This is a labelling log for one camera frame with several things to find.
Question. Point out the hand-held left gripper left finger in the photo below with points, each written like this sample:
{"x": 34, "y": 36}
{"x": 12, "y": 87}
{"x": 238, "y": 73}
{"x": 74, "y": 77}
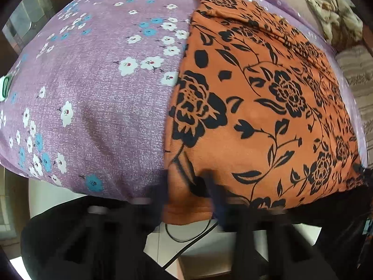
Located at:
{"x": 158, "y": 199}

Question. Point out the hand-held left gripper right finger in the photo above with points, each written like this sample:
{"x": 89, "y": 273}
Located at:
{"x": 217, "y": 204}

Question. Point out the orange black floral garment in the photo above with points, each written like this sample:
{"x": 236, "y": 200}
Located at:
{"x": 247, "y": 108}

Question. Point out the purple floral bedsheet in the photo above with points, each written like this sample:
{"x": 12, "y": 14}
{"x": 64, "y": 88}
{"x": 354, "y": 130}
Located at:
{"x": 102, "y": 78}

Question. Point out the striped beige cloth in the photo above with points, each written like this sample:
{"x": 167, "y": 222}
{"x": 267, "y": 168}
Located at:
{"x": 358, "y": 73}

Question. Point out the green white clip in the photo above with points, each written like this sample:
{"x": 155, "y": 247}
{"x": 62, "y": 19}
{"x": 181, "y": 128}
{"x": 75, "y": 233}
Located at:
{"x": 5, "y": 89}

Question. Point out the pink plain cloth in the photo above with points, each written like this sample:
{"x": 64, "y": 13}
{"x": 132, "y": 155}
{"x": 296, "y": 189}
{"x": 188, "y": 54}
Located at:
{"x": 291, "y": 3}

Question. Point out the beige floral blanket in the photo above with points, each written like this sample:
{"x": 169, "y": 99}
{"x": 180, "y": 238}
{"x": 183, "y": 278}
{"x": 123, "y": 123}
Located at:
{"x": 332, "y": 17}

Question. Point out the wooden glass door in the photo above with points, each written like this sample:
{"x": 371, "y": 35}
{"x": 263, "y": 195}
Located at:
{"x": 26, "y": 14}

